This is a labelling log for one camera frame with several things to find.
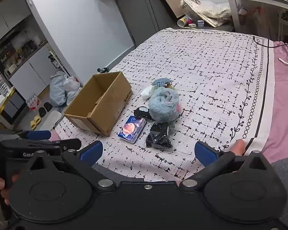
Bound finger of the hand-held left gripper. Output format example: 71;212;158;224
0;130;52;140
0;138;82;152

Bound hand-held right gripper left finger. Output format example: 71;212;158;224
26;141;117;193

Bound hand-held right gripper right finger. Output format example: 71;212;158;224
179;141;272;192

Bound blue pack with orange print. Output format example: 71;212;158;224
118;116;147;145

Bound brown cardboard box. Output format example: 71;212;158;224
64;71;133;137

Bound black shiny packet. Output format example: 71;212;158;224
145;122;172;150

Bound round blue plush toy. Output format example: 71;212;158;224
148;87;181;122

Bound black eye mask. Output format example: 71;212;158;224
134;106;153;121

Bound white plastic bag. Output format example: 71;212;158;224
141;86;155;100

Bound person's left hand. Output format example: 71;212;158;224
0;171;21;205

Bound yellow slippers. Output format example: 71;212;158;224
29;116;43;130

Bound black slippers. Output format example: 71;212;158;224
38;102;54;117

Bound pack of water bottles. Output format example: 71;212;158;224
26;94;40;111

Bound grey plastic bag pile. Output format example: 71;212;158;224
49;71;82;107

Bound white kitchen cabinet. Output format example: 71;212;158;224
0;0;64;131

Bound pink bed sheet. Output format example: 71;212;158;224
261;41;288;159

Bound paper cup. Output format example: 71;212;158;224
177;15;192;28

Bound cream tote bag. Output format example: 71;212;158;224
180;0;232;28

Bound white desk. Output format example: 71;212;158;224
226;0;288;42

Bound black cable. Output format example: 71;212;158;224
252;36;275;49

